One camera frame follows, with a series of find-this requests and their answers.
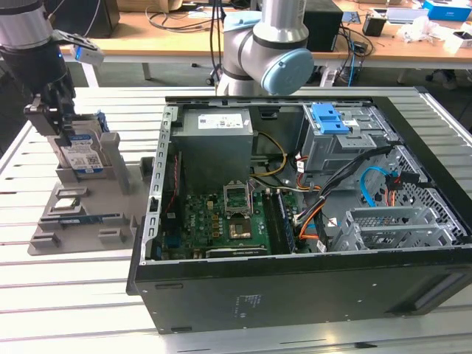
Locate metal drive cage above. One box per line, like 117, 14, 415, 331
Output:
301, 103, 401, 174

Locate blue SATA wire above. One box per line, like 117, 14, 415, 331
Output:
361, 167, 401, 208

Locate RAM stick with blue label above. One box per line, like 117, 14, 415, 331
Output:
276, 191, 298, 254

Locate yellow wire bundle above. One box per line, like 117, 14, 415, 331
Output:
250, 131, 289, 178

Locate metal disk bay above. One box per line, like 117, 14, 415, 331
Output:
330, 205, 466, 255

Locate grey power supply unit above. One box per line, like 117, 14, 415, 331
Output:
171, 108, 255, 185

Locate black cable bundle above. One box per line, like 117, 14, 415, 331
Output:
293, 145, 392, 229

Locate black open PC case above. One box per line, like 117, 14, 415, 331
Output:
125, 86, 472, 335

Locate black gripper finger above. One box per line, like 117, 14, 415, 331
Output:
58, 87, 75, 147
38, 85, 60, 128

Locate blue cardboard box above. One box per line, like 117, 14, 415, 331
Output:
422, 0, 462, 19

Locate CPU socket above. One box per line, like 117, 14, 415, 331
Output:
223, 180, 252, 218

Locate black RAM slot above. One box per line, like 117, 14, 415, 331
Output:
262, 190, 281, 255

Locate black power connector wire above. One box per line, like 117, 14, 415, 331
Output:
383, 171, 431, 209

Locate hard disk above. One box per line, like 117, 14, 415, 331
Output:
54, 109, 108, 181

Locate red and orange wire bundle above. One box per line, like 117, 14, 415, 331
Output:
296, 171, 322, 192

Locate dark RAM stick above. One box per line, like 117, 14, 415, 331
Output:
40, 216, 104, 224

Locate green motherboard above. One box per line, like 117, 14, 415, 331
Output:
158, 182, 299, 261

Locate bronze chipset heatsink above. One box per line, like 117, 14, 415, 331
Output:
227, 219, 254, 241

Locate grey parts rack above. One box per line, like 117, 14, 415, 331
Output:
27, 132, 156, 257

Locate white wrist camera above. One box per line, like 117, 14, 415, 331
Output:
69, 44, 105, 68

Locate black graphics card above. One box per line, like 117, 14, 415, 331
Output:
204, 246, 273, 260

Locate small black box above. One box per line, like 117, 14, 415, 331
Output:
361, 14, 387, 37

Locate wooden desk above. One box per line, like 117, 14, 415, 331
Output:
73, 0, 472, 89

